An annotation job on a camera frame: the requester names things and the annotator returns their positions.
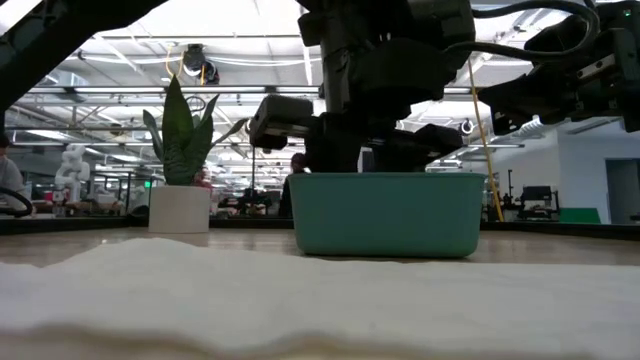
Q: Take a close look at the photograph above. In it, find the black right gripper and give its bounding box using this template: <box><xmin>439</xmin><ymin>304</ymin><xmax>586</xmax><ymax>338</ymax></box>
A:
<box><xmin>477</xmin><ymin>0</ymin><xmax>640</xmax><ymax>137</ymax></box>

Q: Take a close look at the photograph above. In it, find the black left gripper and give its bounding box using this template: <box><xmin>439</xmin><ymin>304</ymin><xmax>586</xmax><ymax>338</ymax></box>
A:
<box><xmin>249</xmin><ymin>37</ymin><xmax>464</xmax><ymax>174</ymax></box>

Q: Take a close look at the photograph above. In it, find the teal plastic tupperware container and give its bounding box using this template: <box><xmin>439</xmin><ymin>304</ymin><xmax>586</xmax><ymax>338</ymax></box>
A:
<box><xmin>287</xmin><ymin>172</ymin><xmax>487</xmax><ymax>259</ymax></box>

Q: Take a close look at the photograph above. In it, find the person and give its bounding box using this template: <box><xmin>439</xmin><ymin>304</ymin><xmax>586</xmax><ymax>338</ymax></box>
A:
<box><xmin>0</xmin><ymin>133</ymin><xmax>27</xmax><ymax>214</ymax></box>
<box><xmin>193</xmin><ymin>167</ymin><xmax>215</xmax><ymax>190</ymax></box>
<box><xmin>279</xmin><ymin>152</ymin><xmax>310</xmax><ymax>220</ymax></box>

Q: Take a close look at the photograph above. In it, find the black machine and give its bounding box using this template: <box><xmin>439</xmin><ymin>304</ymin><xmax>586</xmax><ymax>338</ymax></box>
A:
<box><xmin>516</xmin><ymin>185</ymin><xmax>562</xmax><ymax>222</ymax></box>

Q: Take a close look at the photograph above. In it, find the green board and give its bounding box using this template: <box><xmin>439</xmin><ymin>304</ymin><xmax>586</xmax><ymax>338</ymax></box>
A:
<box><xmin>558</xmin><ymin>206</ymin><xmax>602</xmax><ymax>225</ymax></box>

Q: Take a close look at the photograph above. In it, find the grey door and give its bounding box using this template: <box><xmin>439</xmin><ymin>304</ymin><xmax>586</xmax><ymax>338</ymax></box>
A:
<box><xmin>605</xmin><ymin>158</ymin><xmax>640</xmax><ymax>225</ymax></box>

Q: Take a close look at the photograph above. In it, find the white folded cloth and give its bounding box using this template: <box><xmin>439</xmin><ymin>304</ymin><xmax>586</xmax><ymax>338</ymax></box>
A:
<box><xmin>0</xmin><ymin>237</ymin><xmax>640</xmax><ymax>360</ymax></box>

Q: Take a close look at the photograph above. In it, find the green snake plant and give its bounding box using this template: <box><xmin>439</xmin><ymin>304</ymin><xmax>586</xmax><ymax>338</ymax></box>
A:
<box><xmin>142</xmin><ymin>74</ymin><xmax>250</xmax><ymax>187</ymax></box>

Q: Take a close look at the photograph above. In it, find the white plant pot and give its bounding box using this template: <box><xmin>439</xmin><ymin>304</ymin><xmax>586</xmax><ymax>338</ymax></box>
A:
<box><xmin>148</xmin><ymin>185</ymin><xmax>213</xmax><ymax>235</ymax></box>

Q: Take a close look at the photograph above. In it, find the black ceiling device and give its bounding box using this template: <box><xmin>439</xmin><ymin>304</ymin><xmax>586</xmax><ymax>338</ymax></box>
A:
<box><xmin>181</xmin><ymin>43</ymin><xmax>221</xmax><ymax>86</ymax></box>

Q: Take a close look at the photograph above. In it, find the white robot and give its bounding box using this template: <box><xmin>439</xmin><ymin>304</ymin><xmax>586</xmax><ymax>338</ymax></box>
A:
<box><xmin>53</xmin><ymin>143</ymin><xmax>92</xmax><ymax>204</ymax></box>

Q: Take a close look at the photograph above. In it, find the yellow hanging cable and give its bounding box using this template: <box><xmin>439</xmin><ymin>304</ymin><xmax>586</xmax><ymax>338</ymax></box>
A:
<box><xmin>466</xmin><ymin>58</ymin><xmax>506</xmax><ymax>223</ymax></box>

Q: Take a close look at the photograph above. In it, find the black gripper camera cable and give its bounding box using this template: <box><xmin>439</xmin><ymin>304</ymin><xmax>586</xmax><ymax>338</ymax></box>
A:
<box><xmin>442</xmin><ymin>0</ymin><xmax>601</xmax><ymax>64</ymax></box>

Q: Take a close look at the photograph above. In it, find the black metal table frame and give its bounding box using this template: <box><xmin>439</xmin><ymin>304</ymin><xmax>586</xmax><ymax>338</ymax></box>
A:
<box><xmin>0</xmin><ymin>214</ymin><xmax>640</xmax><ymax>241</ymax></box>

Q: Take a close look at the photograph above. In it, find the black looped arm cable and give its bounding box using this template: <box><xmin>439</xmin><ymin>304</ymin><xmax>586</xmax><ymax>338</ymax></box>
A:
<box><xmin>0</xmin><ymin>186</ymin><xmax>35</xmax><ymax>219</ymax></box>

